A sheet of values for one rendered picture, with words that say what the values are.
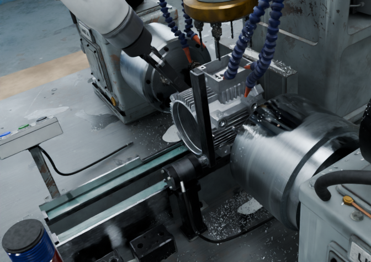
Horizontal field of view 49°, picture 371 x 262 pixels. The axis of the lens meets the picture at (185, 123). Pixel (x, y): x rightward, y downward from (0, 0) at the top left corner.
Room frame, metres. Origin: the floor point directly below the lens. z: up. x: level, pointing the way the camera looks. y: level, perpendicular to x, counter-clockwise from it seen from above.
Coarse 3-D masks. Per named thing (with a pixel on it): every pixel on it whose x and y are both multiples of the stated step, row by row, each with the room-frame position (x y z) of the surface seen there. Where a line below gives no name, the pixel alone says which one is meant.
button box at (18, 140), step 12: (48, 120) 0.92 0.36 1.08; (12, 132) 0.91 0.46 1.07; (24, 132) 0.89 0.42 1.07; (36, 132) 0.90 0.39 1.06; (48, 132) 0.91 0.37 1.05; (60, 132) 0.91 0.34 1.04; (0, 144) 0.86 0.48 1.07; (12, 144) 0.87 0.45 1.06; (24, 144) 0.88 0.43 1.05; (36, 144) 0.88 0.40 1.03; (0, 156) 0.85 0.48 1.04
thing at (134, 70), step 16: (160, 32) 1.17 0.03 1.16; (160, 48) 1.08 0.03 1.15; (176, 48) 1.10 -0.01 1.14; (192, 48) 1.12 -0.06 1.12; (128, 64) 1.15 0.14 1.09; (144, 64) 1.07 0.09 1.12; (176, 64) 1.10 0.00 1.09; (192, 64) 1.11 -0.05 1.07; (128, 80) 1.15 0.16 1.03; (144, 80) 1.05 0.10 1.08; (160, 80) 1.06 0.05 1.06; (144, 96) 1.05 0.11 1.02; (160, 96) 1.06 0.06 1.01
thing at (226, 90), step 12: (216, 60) 0.97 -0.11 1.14; (228, 60) 0.98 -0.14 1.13; (204, 72) 0.91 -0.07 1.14; (216, 72) 0.95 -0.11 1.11; (240, 72) 0.88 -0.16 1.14; (216, 84) 0.86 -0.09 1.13; (228, 84) 0.87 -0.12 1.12; (240, 84) 0.88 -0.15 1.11; (228, 96) 0.86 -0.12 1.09; (240, 96) 0.88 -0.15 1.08
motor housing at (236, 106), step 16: (176, 96) 0.90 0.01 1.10; (192, 96) 0.87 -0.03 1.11; (208, 96) 0.87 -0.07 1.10; (176, 112) 0.94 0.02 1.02; (192, 112) 0.83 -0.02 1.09; (224, 112) 0.84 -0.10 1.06; (240, 112) 0.84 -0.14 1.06; (192, 128) 0.93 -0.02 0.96; (240, 128) 0.82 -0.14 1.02; (192, 144) 0.89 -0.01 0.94; (224, 144) 0.81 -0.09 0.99
